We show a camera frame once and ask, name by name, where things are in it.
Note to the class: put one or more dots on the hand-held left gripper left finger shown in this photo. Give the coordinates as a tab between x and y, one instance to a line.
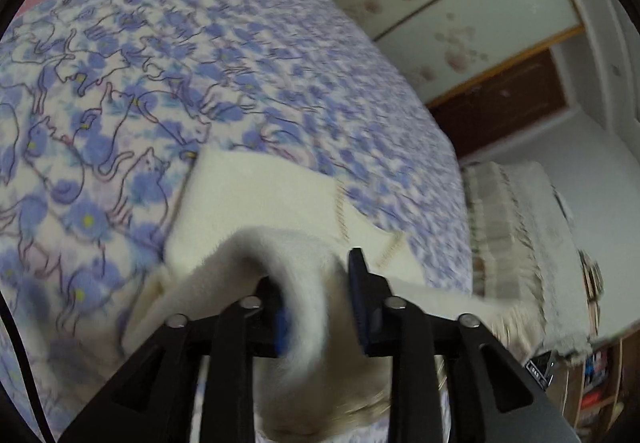
235	358

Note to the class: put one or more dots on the blue floral cat-print blanket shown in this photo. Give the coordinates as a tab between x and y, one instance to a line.
200	73

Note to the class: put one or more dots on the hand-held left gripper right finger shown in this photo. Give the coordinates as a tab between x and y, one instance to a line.
370	313

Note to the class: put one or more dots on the white knit cardigan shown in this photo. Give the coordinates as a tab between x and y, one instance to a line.
270	223

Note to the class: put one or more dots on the beige lace-covered cabinet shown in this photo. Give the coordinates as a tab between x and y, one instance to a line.
530	243

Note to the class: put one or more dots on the wooden bookshelf cabinet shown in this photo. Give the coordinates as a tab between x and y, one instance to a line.
595	383

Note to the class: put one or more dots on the floral sliding-door wardrobe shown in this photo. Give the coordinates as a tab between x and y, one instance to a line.
450	3

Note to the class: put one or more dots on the dark brown wooden door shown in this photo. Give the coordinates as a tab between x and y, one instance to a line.
500	103

